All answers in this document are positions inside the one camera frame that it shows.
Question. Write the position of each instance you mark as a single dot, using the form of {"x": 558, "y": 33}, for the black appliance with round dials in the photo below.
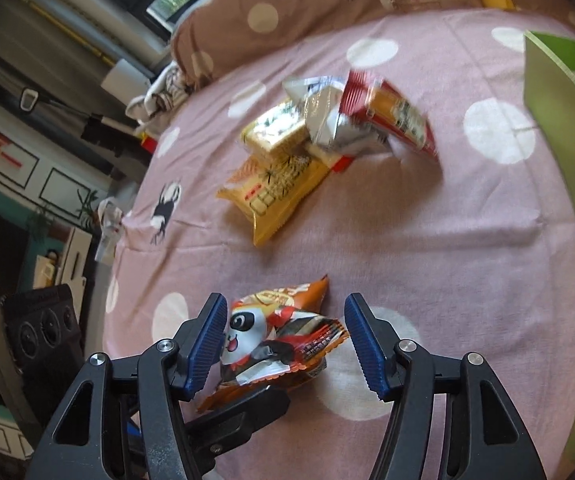
{"x": 32, "y": 330}

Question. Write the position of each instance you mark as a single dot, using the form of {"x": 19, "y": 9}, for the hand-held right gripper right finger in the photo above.
{"x": 367, "y": 350}

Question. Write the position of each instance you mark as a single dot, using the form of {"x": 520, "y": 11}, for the brown polka dot bolster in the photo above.
{"x": 307, "y": 0}

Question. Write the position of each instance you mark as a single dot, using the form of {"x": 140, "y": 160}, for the printed plastic bag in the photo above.
{"x": 107, "y": 225}

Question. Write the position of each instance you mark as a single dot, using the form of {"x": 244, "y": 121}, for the green cardboard box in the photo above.
{"x": 557, "y": 110}

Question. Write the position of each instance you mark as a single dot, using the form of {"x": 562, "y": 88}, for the cream snack packet red edge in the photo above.
{"x": 338, "y": 161}

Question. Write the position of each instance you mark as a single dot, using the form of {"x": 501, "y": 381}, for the orange panda snack packet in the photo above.
{"x": 267, "y": 340}

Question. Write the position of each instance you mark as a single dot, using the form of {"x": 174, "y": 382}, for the red yellow paper bag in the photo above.
{"x": 150, "y": 143}

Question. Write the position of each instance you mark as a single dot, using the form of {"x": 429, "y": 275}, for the silver snack packet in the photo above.
{"x": 325, "y": 115}

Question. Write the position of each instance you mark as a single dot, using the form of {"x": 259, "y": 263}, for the striped clothing pile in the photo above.
{"x": 165, "y": 95}

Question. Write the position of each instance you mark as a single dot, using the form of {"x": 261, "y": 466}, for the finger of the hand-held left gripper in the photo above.
{"x": 237, "y": 420}

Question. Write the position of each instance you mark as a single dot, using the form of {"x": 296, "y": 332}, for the red orange snack packet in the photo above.
{"x": 392, "y": 110}

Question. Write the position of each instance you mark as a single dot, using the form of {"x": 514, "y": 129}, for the yellow rice cracker packet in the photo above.
{"x": 277, "y": 185}

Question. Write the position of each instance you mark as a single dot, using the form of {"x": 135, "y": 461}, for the pink polka dot bed sheet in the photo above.
{"x": 417, "y": 235}

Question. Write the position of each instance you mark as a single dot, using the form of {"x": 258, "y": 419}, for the potted green plant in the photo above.
{"x": 84, "y": 205}

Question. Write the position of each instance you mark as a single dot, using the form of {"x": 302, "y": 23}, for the pale yellow biscuit packet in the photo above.
{"x": 273, "y": 132}

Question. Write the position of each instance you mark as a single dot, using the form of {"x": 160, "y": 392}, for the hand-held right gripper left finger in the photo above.
{"x": 205, "y": 345}

